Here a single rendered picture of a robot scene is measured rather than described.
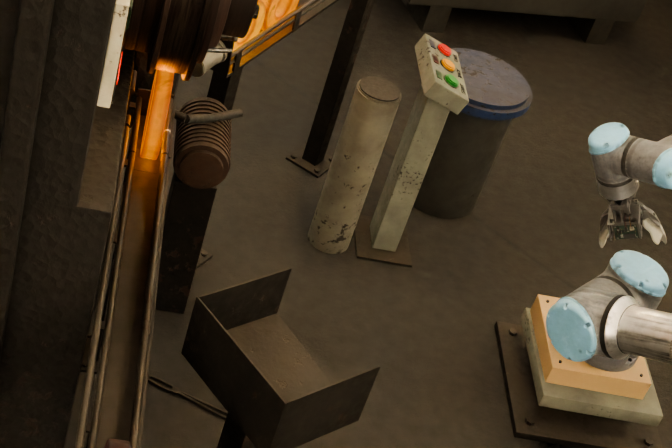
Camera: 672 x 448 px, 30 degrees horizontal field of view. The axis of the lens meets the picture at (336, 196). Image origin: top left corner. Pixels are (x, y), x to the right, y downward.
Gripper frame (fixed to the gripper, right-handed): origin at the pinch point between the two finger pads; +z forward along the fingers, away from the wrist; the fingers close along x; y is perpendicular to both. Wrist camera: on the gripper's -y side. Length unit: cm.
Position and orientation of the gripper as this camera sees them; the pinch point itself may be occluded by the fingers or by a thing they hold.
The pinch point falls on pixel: (633, 243)
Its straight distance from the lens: 306.3
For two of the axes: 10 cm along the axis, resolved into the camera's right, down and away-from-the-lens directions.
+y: -2.1, 6.9, -6.9
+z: 3.1, 7.2, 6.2
